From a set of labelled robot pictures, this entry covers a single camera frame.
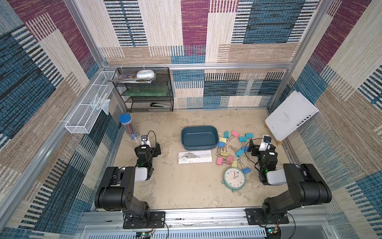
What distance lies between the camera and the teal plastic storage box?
0.98 meters

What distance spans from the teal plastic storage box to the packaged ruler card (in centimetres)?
3

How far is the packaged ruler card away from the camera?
37.4 inches
